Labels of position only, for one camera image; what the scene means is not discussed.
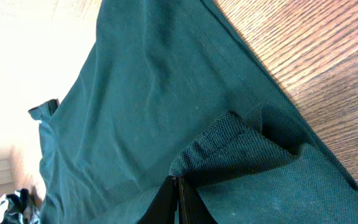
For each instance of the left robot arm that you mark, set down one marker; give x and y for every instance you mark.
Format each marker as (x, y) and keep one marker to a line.
(19, 208)

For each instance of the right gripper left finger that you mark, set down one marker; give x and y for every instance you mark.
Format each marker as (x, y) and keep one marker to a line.
(164, 205)

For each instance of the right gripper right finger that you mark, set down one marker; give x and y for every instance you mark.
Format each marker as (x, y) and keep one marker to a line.
(192, 209)

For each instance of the black t-shirt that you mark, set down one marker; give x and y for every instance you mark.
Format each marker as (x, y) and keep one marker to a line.
(169, 88)

